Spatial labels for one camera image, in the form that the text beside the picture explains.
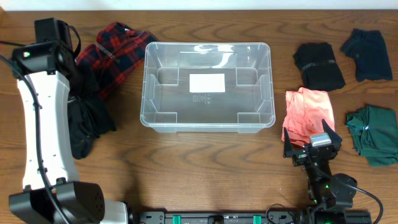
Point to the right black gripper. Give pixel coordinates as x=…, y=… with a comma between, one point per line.
x=301, y=156

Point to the black garment with band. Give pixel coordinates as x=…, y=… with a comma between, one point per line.
x=319, y=68

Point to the dark navy garment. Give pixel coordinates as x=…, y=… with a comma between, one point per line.
x=368, y=50

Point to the red plaid flannel shirt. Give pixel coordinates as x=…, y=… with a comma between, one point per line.
x=117, y=51

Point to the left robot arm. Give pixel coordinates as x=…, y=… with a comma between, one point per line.
x=63, y=116

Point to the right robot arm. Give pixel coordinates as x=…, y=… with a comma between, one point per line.
x=332, y=194

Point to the coral pink folded shirt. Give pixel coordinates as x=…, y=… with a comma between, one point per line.
x=305, y=111

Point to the dark green folded garment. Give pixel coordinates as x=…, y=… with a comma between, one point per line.
x=374, y=133

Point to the clear plastic storage bin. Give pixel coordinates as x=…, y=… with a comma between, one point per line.
x=207, y=87

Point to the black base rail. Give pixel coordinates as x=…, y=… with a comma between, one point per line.
x=271, y=216

